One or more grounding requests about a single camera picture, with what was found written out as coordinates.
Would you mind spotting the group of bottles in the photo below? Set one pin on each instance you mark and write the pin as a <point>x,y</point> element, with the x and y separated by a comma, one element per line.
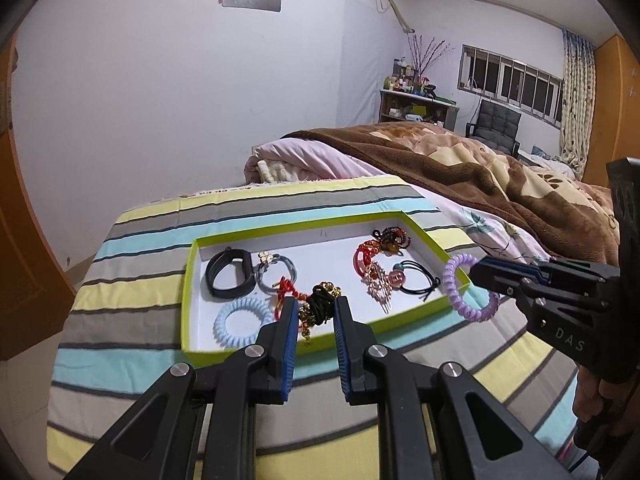
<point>405,77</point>

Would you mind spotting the window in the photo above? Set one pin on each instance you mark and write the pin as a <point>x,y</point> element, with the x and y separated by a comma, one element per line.
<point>510,85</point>

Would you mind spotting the black wristband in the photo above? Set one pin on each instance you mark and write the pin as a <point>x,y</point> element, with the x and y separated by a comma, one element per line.
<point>227,291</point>

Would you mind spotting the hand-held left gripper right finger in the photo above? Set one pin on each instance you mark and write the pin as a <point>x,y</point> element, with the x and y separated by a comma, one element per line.
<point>342,345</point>

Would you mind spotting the white wall shelf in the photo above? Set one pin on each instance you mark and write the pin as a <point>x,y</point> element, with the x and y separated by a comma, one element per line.
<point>400,105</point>

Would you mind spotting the black chair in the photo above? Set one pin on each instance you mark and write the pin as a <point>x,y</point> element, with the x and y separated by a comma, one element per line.
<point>497,125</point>

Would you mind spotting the person's right hand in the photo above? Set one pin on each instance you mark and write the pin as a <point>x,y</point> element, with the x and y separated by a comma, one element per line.
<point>590,400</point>

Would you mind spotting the orange wooden door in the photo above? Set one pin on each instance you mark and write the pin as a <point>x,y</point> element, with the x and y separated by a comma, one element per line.
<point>25,260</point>

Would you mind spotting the pink flower branches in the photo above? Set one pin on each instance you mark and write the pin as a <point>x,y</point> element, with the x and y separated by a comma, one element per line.
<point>425,55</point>

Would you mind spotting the green shallow box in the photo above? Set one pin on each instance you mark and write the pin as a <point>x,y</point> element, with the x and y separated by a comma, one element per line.
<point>320,255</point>

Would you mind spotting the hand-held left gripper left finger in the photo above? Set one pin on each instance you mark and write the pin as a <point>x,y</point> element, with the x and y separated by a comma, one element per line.
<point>287,340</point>

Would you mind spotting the brown fleece blanket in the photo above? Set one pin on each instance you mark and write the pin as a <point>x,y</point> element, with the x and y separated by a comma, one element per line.
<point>450,170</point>

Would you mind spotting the pink floral quilt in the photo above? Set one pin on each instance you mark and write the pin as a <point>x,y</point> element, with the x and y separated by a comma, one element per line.
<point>300,157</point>

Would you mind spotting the patterned curtain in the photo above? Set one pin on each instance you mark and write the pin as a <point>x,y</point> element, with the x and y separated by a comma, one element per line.
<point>577,105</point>

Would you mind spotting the gold rhinestone hair clip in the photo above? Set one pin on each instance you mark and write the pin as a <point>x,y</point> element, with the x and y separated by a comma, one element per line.
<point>380,285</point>

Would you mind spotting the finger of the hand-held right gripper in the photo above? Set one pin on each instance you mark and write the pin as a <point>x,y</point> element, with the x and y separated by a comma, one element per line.
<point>495,280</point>
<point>515,266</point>

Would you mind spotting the striped bedsheet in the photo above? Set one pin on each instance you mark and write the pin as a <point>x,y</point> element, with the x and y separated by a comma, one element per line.
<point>125,300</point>

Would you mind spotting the orange wooden wardrobe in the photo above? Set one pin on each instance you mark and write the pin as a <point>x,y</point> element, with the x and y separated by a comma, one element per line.
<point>615,110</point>

